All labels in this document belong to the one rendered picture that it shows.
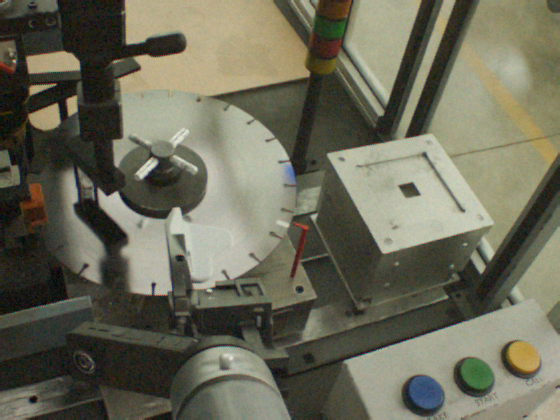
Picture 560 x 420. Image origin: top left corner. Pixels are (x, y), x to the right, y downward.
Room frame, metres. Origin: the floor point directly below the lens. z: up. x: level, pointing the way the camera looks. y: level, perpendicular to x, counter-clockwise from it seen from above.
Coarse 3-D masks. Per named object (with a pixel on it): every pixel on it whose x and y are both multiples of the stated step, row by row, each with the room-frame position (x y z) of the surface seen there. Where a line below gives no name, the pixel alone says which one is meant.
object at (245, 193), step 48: (144, 96) 0.67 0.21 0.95; (192, 96) 0.69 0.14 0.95; (48, 144) 0.55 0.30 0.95; (192, 144) 0.60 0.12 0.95; (240, 144) 0.61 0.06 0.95; (48, 192) 0.47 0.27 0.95; (96, 192) 0.49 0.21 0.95; (240, 192) 0.53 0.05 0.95; (288, 192) 0.55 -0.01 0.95; (48, 240) 0.41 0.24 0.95; (96, 240) 0.42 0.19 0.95; (144, 240) 0.43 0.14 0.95; (240, 240) 0.46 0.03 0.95; (144, 288) 0.37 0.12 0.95
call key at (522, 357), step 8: (512, 344) 0.42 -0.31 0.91; (520, 344) 0.43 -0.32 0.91; (528, 344) 0.43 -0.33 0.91; (512, 352) 0.41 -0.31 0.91; (520, 352) 0.41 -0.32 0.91; (528, 352) 0.42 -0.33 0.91; (536, 352) 0.42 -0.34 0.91; (512, 360) 0.40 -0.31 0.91; (520, 360) 0.40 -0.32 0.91; (528, 360) 0.41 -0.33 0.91; (536, 360) 0.41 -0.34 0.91; (512, 368) 0.40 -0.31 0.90; (520, 368) 0.39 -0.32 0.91; (528, 368) 0.39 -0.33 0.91; (536, 368) 0.40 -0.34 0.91
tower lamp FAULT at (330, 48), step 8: (312, 32) 0.78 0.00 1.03; (312, 40) 0.77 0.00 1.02; (320, 40) 0.77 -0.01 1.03; (328, 40) 0.77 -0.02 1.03; (336, 40) 0.77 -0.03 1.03; (312, 48) 0.77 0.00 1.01; (320, 48) 0.77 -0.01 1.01; (328, 48) 0.77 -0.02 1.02; (336, 48) 0.77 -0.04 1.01; (320, 56) 0.76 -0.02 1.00; (328, 56) 0.77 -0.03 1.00
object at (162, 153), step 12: (180, 132) 0.56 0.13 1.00; (144, 144) 0.53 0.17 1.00; (156, 144) 0.53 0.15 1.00; (168, 144) 0.54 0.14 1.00; (156, 156) 0.52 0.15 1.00; (168, 156) 0.52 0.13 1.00; (144, 168) 0.50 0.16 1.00; (156, 168) 0.51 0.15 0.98; (168, 168) 0.52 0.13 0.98; (192, 168) 0.51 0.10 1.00
